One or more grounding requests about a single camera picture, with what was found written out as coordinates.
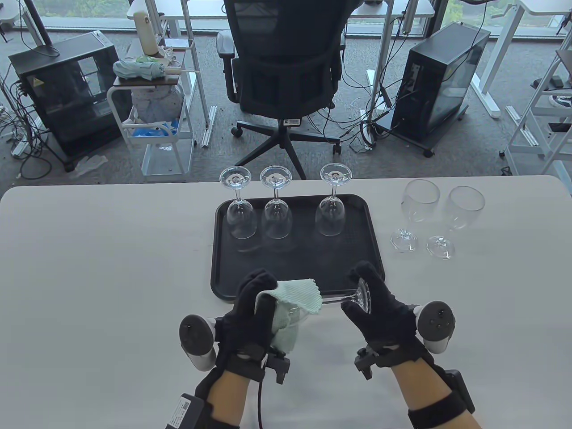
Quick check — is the person's left hand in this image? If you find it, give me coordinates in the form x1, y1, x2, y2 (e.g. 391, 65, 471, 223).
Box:
214, 268, 280, 383

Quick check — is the person's right hand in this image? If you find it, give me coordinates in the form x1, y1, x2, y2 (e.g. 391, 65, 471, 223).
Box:
342, 261, 429, 369

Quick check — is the clear wine glass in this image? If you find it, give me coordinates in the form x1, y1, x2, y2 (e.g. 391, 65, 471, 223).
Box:
315, 163, 353, 236
390, 179, 441, 254
268, 278, 372, 333
426, 185, 486, 260
260, 166, 294, 240
219, 166, 258, 240

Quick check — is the green fish scale cleaning cloth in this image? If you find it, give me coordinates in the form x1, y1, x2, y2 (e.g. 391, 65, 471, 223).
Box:
256, 278, 323, 353

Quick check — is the person's right forearm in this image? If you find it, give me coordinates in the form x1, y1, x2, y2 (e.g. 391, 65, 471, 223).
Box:
391, 362, 481, 429

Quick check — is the plain black forearm box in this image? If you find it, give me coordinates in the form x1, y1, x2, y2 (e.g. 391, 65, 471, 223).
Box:
445, 370, 475, 414

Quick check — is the person's left forearm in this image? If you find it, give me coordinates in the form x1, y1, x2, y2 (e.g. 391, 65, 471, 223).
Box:
208, 370, 248, 425

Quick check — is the grey round hand tracker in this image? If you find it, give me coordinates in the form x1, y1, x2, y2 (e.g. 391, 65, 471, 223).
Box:
413, 302, 456, 353
179, 314, 217, 370

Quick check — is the black plastic tray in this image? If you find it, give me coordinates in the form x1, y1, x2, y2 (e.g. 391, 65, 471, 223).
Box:
210, 193, 386, 300

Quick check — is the black box with white label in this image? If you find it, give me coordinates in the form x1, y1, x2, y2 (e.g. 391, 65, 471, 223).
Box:
165, 393, 213, 429

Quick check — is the white rolling cart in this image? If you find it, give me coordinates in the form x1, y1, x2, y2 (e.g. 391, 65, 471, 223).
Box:
106, 38, 197, 177

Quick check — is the blue plastic bag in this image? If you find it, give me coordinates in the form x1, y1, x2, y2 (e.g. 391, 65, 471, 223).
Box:
132, 120, 180, 138

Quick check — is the clear plastic bag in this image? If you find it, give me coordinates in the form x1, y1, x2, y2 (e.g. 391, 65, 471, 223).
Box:
71, 154, 109, 176

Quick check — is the white plastic bag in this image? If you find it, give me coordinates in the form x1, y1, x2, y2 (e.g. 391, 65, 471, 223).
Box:
130, 85, 186, 123

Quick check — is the black office chair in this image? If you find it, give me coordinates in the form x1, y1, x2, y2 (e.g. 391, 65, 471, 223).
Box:
216, 0, 347, 181

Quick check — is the pale green folded umbrella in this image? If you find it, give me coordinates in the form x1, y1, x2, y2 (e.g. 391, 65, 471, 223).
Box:
112, 56, 197, 82

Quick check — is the black glass-sided computer tower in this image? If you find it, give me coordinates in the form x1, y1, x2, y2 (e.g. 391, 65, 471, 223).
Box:
8, 30, 135, 172

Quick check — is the cream cylindrical bottle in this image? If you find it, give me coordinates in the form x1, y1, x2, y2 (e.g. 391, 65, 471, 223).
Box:
133, 10, 165, 58

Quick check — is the black pole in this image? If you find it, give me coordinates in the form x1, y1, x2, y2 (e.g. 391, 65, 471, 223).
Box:
22, 0, 52, 47

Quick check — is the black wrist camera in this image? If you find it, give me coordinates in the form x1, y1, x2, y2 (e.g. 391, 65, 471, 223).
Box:
264, 351, 291, 385
354, 348, 380, 380

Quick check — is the black camera cable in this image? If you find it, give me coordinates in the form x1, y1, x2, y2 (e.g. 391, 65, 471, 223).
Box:
256, 382, 269, 429

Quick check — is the black forearm strap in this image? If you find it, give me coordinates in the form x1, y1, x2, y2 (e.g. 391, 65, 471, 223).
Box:
208, 413, 244, 429
407, 395, 454, 429

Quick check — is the white shelf frame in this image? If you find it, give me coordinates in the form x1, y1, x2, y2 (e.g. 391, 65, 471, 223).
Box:
500, 47, 572, 179

